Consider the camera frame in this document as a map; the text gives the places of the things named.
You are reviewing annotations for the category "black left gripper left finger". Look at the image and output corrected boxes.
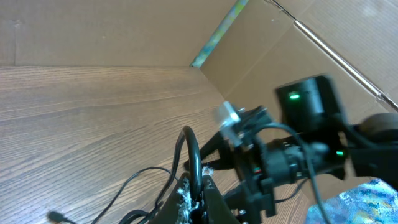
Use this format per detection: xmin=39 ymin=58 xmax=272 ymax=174
xmin=149 ymin=172 xmax=195 ymax=224

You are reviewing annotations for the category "black right camera cable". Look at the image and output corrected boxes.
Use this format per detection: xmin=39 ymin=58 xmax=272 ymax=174
xmin=248 ymin=121 xmax=333 ymax=224

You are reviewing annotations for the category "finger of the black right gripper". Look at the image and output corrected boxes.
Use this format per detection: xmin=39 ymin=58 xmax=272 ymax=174
xmin=199 ymin=131 xmax=239 ymax=170

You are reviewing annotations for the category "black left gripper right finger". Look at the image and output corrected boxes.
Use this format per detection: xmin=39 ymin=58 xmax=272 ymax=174
xmin=200 ymin=167 xmax=239 ymax=224

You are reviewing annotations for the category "black USB-C cable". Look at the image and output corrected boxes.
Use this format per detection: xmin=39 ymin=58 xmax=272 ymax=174
xmin=47 ymin=166 xmax=180 ymax=224

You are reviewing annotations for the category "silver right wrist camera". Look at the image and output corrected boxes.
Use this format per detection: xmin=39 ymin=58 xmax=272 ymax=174
xmin=215 ymin=101 xmax=244 ymax=147

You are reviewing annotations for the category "cardboard back panel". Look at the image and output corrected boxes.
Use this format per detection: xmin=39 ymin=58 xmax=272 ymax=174
xmin=1 ymin=0 xmax=233 ymax=67

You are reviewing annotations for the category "black USB-A cable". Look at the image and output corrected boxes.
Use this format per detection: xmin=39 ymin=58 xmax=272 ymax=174
xmin=118 ymin=125 xmax=203 ymax=224

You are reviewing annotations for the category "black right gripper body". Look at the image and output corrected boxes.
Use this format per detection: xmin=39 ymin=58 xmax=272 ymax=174
xmin=224 ymin=106 xmax=278 ymax=223

